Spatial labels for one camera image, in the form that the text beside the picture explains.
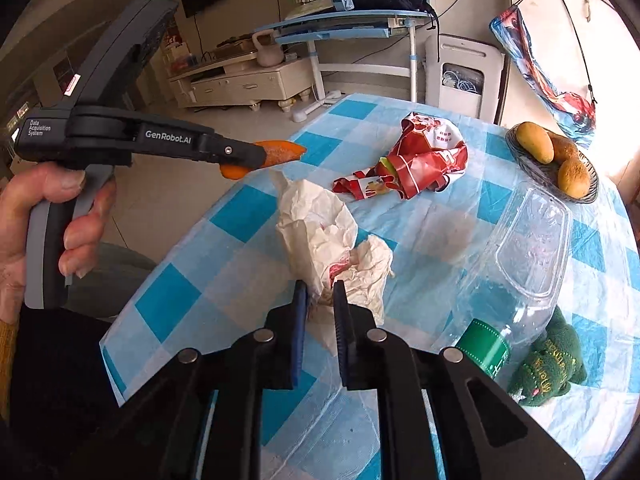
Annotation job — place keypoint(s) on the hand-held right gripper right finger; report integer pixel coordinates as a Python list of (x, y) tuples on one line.
[(341, 340)]

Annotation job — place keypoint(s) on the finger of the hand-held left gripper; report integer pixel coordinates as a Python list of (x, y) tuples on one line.
[(240, 152)]

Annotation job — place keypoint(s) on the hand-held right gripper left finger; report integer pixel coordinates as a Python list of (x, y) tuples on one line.
[(300, 330)]

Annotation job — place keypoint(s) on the white tissue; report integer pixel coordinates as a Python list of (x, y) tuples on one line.
[(372, 265)]

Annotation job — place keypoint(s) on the large white paper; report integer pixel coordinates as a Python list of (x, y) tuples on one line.
[(310, 220)]

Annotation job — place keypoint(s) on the clear bottle green label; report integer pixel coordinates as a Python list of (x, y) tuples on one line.
[(482, 347)]

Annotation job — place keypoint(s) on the red snack bag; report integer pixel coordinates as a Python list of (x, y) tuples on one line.
[(425, 155)]

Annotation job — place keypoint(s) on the clear plastic clamshell container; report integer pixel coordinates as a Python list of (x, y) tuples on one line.
[(535, 240)]

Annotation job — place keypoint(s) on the person's left hand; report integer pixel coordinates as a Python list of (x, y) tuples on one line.
[(17, 240)]

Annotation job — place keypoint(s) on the white television stand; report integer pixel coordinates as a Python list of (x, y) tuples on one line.
[(240, 82)]

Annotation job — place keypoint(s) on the pink kettlebell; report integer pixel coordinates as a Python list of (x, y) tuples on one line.
[(270, 55)]

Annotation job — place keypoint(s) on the cardboard box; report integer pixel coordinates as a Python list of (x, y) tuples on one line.
[(235, 45)]

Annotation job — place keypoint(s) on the blue checkered tablecloth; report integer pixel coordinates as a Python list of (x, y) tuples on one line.
[(440, 240)]

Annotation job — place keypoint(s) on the grey round stool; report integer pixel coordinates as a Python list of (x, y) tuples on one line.
[(120, 275)]

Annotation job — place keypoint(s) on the blue study desk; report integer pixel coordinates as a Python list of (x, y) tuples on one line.
[(340, 22)]

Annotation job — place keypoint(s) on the light blue pencil sharpener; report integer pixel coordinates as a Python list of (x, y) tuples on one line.
[(342, 2)]

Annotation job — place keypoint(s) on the green plush toy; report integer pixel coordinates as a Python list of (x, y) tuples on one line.
[(550, 360)]

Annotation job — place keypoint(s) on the white air purifier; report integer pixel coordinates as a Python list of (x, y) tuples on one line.
[(465, 50)]

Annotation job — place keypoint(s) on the colourful hanging bag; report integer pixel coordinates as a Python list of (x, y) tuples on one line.
[(530, 60)]

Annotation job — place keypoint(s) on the white cabinet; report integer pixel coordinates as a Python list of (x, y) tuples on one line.
[(550, 10)]

